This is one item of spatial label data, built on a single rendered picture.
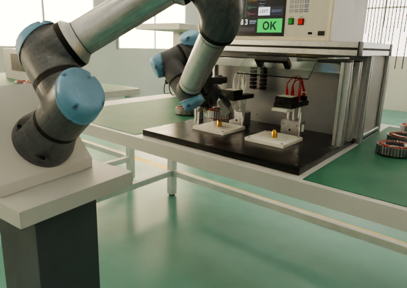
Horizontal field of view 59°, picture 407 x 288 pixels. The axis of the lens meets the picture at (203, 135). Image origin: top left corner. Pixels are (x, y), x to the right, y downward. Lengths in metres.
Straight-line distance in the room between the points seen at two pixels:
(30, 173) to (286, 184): 0.65
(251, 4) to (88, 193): 0.94
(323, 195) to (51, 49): 0.74
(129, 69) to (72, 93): 6.06
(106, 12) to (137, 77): 6.12
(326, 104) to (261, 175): 0.53
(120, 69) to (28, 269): 5.86
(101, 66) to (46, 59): 5.62
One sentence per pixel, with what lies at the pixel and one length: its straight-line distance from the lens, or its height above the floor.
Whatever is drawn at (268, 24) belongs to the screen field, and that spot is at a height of 1.17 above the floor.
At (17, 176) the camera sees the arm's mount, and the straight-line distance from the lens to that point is 0.94.
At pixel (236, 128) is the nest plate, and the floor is 0.78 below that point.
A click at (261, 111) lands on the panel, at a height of 0.82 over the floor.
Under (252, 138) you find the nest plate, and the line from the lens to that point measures 1.26.
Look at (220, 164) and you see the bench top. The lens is 1.12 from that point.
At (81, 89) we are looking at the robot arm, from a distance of 0.85.
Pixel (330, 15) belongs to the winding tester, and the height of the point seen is 1.20.
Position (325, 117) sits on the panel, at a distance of 1.48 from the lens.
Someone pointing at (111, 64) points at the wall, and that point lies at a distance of 6.63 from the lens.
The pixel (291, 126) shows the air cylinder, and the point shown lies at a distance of 1.40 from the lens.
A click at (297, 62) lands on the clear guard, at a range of 1.11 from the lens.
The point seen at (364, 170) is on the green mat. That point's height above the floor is 0.75.
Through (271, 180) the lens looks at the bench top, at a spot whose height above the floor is 0.73.
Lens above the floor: 1.09
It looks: 14 degrees down
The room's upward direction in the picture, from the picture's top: 2 degrees clockwise
